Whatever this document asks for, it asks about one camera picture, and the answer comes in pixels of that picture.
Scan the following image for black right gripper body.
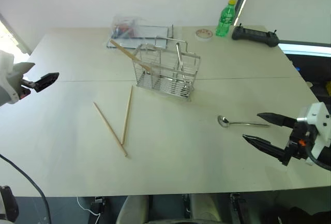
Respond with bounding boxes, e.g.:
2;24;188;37
289;118;319;160

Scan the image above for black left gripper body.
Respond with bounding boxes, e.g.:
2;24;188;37
19;78;37;99

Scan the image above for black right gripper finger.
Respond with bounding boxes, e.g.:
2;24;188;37
257;112;296;130
242;133;291;167

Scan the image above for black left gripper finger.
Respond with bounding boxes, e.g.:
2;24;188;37
38;72;60;85
33;79;56;93

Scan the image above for steel spoon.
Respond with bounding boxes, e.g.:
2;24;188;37
217;115;270;129

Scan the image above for wooden chopstick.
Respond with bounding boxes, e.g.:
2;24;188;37
121;85;134;145
110;39;152;71
93;101;129;157

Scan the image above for black remote controller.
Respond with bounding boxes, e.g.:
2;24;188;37
231;23;281;48

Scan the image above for grey rounded robot leg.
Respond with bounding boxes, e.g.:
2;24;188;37
115;195;152;224
188;193;223;224

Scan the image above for clear plastic bag with items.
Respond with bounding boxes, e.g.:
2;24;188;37
111;14;142;40

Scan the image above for green plastic bottle yellow cap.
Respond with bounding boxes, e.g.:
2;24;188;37
215;0;237;38

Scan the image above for roll of tape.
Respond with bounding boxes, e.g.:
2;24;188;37
194;28;214;41

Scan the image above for black rounded joint housing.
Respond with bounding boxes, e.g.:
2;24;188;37
0;185;20;222

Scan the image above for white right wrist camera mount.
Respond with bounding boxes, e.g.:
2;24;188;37
296;102;331;167

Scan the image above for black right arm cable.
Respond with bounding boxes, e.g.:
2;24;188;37
304;145;331;172

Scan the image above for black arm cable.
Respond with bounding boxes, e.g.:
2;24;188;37
304;145;331;172
0;154;52;224

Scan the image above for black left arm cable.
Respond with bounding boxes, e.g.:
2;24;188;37
0;154;52;224

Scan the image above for steel wire cutlery rack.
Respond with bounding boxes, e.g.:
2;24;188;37
132;35;202;102

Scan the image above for thin white cable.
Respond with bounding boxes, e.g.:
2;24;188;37
76;196;102;224

